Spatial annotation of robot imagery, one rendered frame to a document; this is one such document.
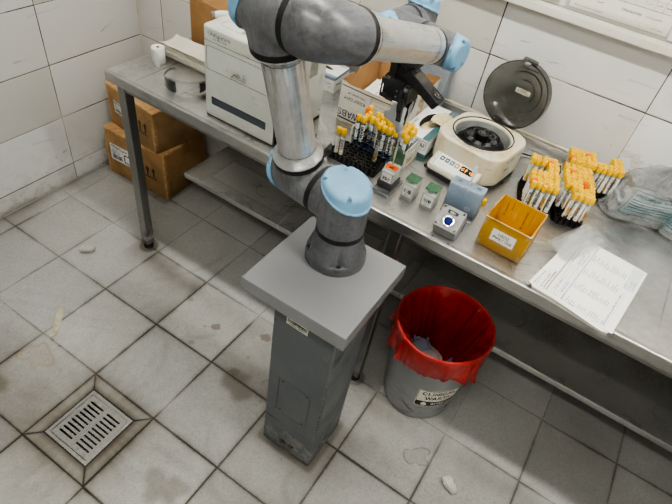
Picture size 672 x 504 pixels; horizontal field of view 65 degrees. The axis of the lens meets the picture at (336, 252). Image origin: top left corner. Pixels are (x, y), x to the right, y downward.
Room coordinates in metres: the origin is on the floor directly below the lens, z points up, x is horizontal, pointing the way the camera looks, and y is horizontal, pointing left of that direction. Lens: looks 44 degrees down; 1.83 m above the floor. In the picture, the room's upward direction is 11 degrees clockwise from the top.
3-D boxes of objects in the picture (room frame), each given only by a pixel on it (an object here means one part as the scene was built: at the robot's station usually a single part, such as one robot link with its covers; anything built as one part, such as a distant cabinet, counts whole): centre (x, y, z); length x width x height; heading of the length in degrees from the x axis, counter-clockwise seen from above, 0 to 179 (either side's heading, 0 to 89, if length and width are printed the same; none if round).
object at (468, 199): (1.26, -0.34, 0.92); 0.10 x 0.07 x 0.10; 67
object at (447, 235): (1.16, -0.30, 0.92); 0.13 x 0.07 x 0.08; 155
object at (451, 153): (1.51, -0.38, 0.94); 0.30 x 0.24 x 0.12; 146
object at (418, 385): (1.21, -0.42, 0.22); 0.38 x 0.37 x 0.44; 65
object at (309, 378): (0.94, 0.00, 0.44); 0.20 x 0.20 x 0.87; 65
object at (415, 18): (1.22, -0.05, 1.38); 0.11 x 0.11 x 0.08; 55
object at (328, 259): (0.94, 0.00, 0.97); 0.15 x 0.15 x 0.10
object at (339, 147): (1.42, -0.01, 0.93); 0.17 x 0.09 x 0.11; 65
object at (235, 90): (1.58, 0.32, 1.03); 0.31 x 0.27 x 0.30; 65
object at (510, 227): (1.16, -0.46, 0.93); 0.13 x 0.13 x 0.10; 62
